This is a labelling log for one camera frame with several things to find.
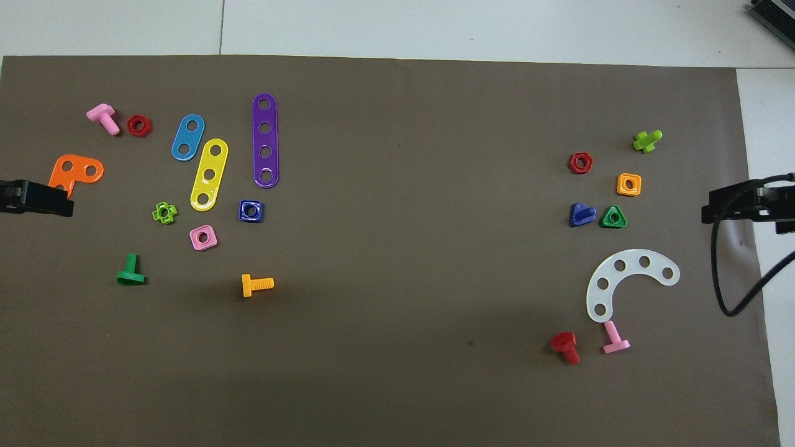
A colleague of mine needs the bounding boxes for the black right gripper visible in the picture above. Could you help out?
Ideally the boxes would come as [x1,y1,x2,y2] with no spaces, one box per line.
[701,179,795,236]

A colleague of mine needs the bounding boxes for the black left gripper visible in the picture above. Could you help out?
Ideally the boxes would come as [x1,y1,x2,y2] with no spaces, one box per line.
[0,179,75,219]

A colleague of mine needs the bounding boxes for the blue triangle-head toy bolt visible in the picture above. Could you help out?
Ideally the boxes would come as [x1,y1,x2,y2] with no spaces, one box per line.
[568,202,597,229]

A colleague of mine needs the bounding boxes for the orange angled three-hole plate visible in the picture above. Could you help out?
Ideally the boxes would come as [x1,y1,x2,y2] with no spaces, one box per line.
[48,154,105,200]

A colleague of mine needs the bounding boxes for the pink toy bolt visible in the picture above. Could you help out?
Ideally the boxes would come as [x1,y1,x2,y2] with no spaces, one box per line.
[602,320,632,355]
[86,103,121,137]

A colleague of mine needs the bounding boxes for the green toy bolt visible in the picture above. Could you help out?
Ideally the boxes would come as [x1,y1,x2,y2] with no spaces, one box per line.
[117,253,147,286]

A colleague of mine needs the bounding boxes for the white curved five-hole plate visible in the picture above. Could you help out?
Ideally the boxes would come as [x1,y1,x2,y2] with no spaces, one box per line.
[586,249,681,323]

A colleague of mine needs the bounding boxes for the lime green cross bolt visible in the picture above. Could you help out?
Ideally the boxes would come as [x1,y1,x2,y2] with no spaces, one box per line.
[632,130,663,154]

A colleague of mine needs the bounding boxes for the blue two-hole plate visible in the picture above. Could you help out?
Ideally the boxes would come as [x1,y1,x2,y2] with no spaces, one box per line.
[171,114,206,162]

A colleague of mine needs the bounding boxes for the pink square toy nut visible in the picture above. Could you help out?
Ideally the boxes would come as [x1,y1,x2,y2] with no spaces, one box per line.
[189,225,219,251]

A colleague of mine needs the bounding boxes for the yellow three-hole plate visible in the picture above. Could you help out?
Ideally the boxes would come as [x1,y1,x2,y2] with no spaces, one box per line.
[189,138,230,212]

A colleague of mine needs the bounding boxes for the black ribbed device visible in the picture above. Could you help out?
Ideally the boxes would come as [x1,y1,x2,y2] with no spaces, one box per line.
[747,0,795,35]

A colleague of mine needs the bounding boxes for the orange toy bolt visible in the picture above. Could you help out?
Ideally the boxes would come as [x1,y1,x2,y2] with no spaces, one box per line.
[242,274,275,299]

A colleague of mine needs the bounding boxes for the purple four-hole plate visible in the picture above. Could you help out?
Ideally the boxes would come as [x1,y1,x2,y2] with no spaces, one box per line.
[252,93,280,189]

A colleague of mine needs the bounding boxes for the red toy bolt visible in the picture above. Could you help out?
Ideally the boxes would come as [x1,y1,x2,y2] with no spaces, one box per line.
[551,332,581,366]

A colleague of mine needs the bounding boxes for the brown table mat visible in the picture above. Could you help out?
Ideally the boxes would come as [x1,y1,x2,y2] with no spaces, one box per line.
[0,55,782,447]

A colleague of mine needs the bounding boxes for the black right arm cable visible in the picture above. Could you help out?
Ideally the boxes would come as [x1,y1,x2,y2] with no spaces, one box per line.
[711,173,795,318]

